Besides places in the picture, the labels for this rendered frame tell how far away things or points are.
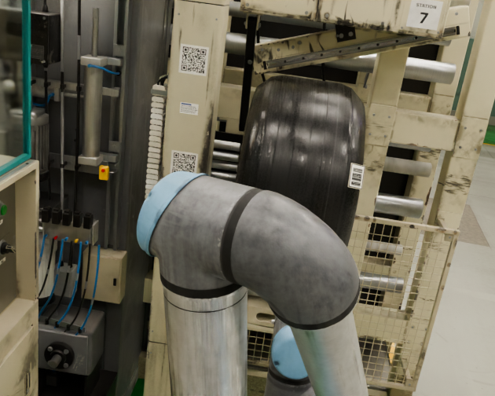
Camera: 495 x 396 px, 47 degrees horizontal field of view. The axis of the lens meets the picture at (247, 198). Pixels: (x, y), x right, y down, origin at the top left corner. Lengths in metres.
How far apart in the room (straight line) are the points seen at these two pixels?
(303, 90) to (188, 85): 0.31
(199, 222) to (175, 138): 0.97
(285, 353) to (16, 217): 0.74
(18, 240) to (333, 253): 1.00
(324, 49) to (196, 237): 1.35
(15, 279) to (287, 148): 0.75
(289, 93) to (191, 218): 0.89
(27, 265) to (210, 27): 0.76
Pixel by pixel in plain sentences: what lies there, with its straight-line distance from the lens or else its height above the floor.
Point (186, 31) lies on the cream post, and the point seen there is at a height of 1.58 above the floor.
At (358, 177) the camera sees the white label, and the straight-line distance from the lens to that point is 1.42.
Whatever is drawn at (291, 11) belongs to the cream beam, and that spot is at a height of 1.66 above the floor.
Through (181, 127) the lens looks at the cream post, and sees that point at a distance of 1.59.
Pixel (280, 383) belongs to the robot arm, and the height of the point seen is 1.02.
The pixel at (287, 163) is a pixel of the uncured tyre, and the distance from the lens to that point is 1.39.
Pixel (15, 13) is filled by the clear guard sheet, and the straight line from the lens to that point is 1.32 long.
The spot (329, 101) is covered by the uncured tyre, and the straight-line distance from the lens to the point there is 1.50.
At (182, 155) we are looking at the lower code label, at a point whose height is 1.25.
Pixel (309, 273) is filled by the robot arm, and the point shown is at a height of 1.42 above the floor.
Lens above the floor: 1.70
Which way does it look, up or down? 20 degrees down
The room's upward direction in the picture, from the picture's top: 8 degrees clockwise
